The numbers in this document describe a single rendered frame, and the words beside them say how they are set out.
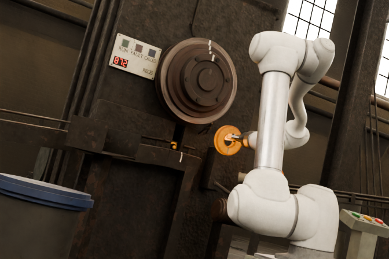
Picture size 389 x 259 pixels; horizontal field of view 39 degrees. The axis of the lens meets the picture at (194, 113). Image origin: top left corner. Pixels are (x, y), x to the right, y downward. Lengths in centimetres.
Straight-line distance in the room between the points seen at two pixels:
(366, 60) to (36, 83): 491
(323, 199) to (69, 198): 85
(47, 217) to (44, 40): 743
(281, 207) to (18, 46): 738
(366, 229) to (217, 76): 108
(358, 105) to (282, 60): 517
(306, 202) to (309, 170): 936
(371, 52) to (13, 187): 618
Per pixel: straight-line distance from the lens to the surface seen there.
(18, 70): 889
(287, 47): 208
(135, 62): 298
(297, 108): 238
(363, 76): 727
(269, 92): 202
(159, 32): 308
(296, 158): 1108
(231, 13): 332
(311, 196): 196
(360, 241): 269
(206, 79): 290
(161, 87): 288
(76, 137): 242
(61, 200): 166
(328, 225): 196
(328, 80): 1064
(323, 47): 212
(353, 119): 714
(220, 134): 281
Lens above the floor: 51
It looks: 8 degrees up
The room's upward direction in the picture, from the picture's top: 14 degrees clockwise
